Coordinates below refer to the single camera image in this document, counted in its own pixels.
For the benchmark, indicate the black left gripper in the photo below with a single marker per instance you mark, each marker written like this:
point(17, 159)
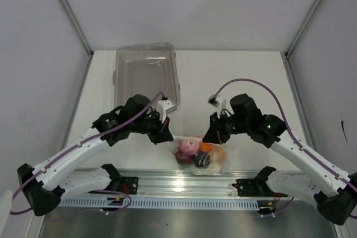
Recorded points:
point(163, 134)

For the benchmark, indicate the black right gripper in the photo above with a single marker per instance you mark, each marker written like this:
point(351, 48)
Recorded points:
point(215, 134)

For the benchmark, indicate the orange fruit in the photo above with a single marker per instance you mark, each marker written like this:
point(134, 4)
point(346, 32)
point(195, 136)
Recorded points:
point(206, 147)

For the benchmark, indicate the peach fruit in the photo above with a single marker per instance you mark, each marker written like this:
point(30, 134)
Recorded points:
point(219, 155)

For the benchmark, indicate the pink onion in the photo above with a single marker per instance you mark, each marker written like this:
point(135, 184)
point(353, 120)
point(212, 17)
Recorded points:
point(189, 147)

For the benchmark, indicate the dark mangosteen fruit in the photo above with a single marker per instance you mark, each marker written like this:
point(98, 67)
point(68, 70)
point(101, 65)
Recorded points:
point(201, 160)

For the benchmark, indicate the dark red apple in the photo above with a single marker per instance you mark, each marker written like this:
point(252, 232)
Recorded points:
point(183, 159)

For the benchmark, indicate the white radish with leaves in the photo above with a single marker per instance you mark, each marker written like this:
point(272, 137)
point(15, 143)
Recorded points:
point(211, 170)

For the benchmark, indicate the clear zip top bag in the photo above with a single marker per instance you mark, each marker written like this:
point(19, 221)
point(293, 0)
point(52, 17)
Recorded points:
point(176, 140)

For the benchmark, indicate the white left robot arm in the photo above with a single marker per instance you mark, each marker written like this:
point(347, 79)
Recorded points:
point(105, 132)

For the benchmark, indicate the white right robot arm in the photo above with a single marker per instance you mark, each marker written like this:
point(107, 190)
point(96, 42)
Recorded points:
point(274, 134)

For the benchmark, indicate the grey plastic food bin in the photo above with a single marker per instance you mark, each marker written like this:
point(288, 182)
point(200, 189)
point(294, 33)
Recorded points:
point(146, 70)

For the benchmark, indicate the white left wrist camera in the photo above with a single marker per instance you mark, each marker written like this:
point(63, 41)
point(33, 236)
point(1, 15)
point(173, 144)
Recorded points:
point(164, 107)

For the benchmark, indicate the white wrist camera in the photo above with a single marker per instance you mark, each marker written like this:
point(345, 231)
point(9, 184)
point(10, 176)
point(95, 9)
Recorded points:
point(164, 107)
point(220, 104)

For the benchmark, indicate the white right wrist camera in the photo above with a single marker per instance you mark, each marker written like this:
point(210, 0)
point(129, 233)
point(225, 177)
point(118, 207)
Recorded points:
point(220, 104)

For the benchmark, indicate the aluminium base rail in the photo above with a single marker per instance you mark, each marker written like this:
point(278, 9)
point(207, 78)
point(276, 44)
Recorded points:
point(184, 183)

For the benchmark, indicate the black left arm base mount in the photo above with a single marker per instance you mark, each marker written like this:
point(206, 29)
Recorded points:
point(119, 183)

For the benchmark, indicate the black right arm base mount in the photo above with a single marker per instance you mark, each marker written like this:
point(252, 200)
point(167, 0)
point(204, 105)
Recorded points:
point(257, 186)

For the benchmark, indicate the white slotted cable duct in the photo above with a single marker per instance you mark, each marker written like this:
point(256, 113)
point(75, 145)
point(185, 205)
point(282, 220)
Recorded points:
point(161, 203)

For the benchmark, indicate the left aluminium frame post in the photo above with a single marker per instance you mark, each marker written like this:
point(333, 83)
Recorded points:
point(75, 25)

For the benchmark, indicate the aluminium frame post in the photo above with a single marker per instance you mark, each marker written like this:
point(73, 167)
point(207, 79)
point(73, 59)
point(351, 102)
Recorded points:
point(75, 25)
point(304, 26)

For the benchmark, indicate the right aluminium frame post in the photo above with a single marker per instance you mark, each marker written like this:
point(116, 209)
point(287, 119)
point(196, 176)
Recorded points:
point(304, 26)

